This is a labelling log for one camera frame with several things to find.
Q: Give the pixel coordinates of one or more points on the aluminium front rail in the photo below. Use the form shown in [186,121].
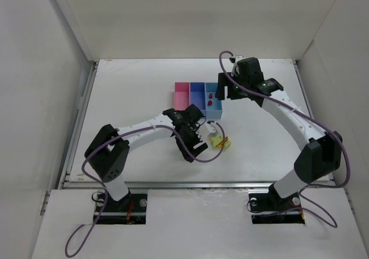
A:
[171,185]

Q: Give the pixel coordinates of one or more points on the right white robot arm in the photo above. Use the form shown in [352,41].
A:
[320,150]

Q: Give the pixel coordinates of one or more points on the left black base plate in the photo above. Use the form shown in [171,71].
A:
[132,211]

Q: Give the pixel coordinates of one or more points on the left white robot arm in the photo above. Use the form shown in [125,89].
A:
[107,153]

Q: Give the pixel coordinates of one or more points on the green yellow lego cluster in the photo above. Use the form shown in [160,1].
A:
[218,142]

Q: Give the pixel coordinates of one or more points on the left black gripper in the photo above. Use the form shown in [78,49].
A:
[188,139]

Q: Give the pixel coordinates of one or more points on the dark blue container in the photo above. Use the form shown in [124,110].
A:
[197,96]

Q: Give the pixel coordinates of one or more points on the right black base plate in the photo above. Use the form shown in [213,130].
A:
[266,209]

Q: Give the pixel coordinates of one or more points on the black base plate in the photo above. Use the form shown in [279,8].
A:
[132,211]
[266,209]

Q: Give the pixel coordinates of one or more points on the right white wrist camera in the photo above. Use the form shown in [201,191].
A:
[234,59]

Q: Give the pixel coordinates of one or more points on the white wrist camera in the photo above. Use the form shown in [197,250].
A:
[211,129]
[234,59]

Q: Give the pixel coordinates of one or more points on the pink container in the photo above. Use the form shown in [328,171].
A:
[181,95]

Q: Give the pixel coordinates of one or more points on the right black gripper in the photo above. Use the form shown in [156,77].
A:
[230,86]

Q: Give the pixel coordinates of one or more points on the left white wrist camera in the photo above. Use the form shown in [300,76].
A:
[211,129]

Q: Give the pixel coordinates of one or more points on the light blue container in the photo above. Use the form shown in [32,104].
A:
[215,111]

